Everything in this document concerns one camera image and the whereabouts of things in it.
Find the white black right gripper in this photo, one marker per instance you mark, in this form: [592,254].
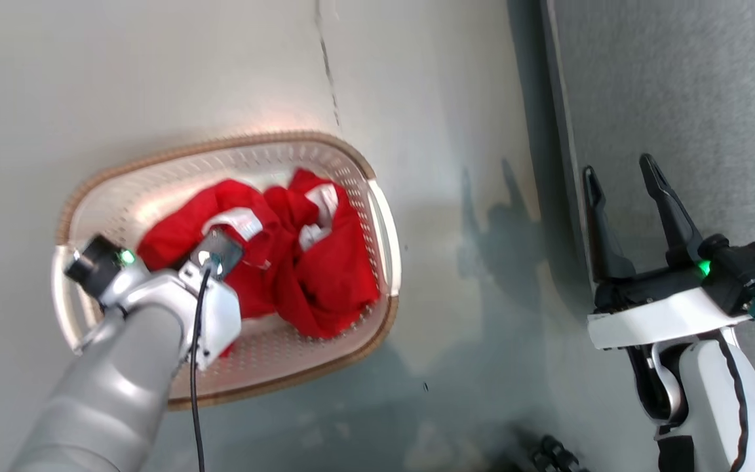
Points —
[653,314]

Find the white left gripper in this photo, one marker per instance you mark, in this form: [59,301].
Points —
[219,314]

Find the red garment with white trim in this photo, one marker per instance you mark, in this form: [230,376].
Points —
[331,282]
[174,229]

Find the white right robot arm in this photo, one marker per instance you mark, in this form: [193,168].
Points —
[702,400]

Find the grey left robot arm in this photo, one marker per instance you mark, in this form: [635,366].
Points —
[102,393]

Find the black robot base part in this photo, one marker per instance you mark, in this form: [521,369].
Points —
[554,455]

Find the white laundry basket brown rim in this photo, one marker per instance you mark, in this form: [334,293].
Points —
[345,170]

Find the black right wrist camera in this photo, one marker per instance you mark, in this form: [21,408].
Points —
[751,269]

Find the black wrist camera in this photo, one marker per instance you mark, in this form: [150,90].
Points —
[94,263]
[751,269]

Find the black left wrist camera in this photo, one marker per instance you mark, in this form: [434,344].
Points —
[94,263]

